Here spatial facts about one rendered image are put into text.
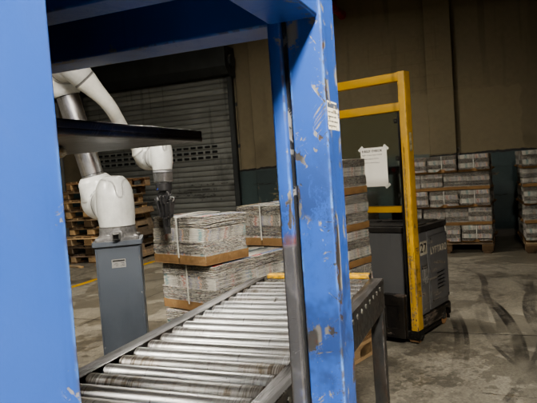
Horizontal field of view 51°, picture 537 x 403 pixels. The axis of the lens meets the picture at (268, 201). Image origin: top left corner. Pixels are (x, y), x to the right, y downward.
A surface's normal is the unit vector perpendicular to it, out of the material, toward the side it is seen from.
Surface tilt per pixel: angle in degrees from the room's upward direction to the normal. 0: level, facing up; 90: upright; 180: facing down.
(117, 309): 90
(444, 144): 90
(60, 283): 90
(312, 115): 90
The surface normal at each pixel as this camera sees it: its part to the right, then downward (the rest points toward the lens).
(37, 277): 0.93, -0.04
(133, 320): 0.19, 0.04
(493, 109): -0.36, 0.07
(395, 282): -0.63, 0.08
